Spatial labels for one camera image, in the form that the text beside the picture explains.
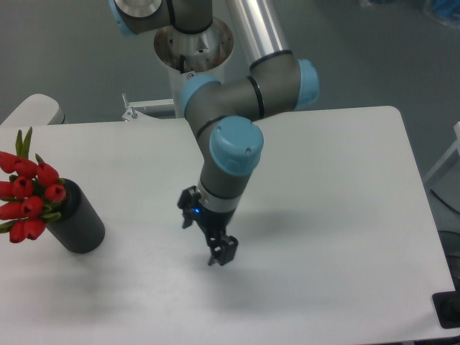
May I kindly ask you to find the white frame at right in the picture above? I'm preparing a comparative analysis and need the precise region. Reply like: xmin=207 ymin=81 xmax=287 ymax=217
xmin=423 ymin=122 xmax=459 ymax=188

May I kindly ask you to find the black device at table edge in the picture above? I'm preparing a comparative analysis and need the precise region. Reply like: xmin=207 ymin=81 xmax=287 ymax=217
xmin=432 ymin=291 xmax=459 ymax=329

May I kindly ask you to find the black ribbed cylindrical vase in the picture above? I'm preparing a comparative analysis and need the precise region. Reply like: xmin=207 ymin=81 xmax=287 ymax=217
xmin=46 ymin=179 xmax=105 ymax=254

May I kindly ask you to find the black cable on floor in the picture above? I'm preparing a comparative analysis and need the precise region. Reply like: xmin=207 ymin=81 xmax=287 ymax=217
xmin=430 ymin=188 xmax=460 ymax=213

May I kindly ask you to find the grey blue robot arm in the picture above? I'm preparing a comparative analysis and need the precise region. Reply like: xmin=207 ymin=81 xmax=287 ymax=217
xmin=109 ymin=1 xmax=320 ymax=265

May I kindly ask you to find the red tulip bouquet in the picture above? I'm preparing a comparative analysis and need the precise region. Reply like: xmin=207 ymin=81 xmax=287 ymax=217
xmin=1 ymin=128 xmax=68 ymax=244

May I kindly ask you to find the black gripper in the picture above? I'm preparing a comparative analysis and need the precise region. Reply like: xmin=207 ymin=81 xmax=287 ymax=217
xmin=178 ymin=185 xmax=238 ymax=266

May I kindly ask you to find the white chair seat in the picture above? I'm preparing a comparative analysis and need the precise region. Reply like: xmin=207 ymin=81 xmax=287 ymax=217
xmin=1 ymin=93 xmax=66 ymax=127

